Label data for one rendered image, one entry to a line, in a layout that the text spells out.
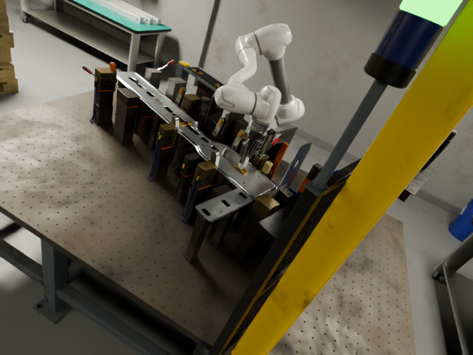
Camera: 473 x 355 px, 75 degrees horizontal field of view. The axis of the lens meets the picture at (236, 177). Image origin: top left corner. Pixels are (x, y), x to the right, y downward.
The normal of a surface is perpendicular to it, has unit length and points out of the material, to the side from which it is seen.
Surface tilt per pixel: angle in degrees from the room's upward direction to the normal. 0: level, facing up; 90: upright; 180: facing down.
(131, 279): 0
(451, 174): 90
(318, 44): 90
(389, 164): 90
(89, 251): 0
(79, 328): 0
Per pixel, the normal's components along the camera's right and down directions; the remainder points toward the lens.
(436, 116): -0.66, 0.25
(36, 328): 0.32, -0.77
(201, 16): -0.39, 0.43
